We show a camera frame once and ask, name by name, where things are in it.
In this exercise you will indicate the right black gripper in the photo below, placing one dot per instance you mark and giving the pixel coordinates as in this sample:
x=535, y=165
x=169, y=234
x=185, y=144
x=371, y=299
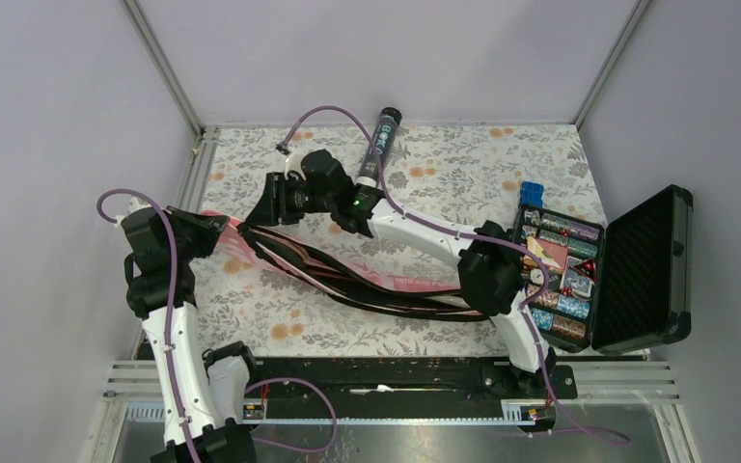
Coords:
x=273, y=208

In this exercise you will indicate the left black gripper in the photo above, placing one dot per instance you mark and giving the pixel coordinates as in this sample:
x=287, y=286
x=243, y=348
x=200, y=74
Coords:
x=209, y=226

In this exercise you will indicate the pink racket bag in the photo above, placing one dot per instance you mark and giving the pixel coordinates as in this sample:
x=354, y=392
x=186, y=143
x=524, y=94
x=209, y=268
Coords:
x=351, y=284

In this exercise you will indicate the black shuttlecock tube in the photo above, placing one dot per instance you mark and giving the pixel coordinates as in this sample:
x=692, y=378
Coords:
x=380, y=146

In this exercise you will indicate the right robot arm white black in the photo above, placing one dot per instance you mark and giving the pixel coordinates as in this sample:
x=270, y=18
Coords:
x=488, y=266

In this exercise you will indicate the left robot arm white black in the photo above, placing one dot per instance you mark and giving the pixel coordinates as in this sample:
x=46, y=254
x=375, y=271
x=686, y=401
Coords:
x=202, y=391

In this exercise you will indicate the blue toy car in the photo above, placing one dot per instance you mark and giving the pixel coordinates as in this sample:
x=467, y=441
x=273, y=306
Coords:
x=531, y=194

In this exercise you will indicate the black poker chip case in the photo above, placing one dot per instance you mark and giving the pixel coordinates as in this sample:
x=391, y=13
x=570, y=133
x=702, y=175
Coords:
x=614, y=289

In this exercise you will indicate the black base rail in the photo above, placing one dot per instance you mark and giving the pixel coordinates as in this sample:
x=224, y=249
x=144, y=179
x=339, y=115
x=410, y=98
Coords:
x=391, y=388

